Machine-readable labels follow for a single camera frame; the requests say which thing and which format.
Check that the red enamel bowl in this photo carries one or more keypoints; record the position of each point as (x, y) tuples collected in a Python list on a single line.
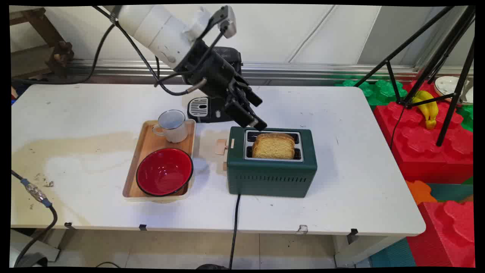
[(163, 171)]

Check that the yellow toy bananas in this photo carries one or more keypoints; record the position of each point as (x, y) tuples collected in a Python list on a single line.
[(427, 107)]

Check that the aluminium wall rail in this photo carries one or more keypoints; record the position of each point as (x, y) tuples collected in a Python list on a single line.
[(303, 70)]

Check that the teal foam mat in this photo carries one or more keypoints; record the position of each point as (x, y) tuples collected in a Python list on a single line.
[(392, 254)]

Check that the red foam block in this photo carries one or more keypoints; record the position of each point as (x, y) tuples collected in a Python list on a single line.
[(445, 235), (428, 148)]

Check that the green toaster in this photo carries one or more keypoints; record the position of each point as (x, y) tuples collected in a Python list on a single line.
[(271, 172)]

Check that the white enamel mug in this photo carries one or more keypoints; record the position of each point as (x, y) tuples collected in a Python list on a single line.
[(173, 126)]

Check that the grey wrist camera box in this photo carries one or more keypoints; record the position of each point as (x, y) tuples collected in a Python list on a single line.
[(226, 19)]

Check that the black coffee machine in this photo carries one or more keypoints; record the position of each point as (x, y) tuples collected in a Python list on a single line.
[(214, 100)]

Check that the bread slice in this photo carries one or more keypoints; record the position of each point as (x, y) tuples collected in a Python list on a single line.
[(273, 146)]

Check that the wooden serving tray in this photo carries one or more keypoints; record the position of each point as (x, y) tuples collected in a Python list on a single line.
[(146, 151)]

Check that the green foam block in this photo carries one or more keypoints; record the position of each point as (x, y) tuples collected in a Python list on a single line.
[(375, 91)]

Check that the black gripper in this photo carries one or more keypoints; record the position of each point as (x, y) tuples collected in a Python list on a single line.
[(210, 70)]

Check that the orange foam piece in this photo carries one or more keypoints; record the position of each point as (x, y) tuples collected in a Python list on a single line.
[(420, 191)]

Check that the white plate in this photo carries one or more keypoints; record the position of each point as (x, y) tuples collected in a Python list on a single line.
[(451, 88)]

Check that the wooden frame furniture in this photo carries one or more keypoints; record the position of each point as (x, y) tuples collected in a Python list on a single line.
[(45, 41)]

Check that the black tripod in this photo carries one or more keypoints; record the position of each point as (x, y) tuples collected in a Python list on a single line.
[(435, 64)]

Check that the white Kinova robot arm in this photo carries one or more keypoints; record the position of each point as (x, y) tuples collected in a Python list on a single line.
[(151, 26)]

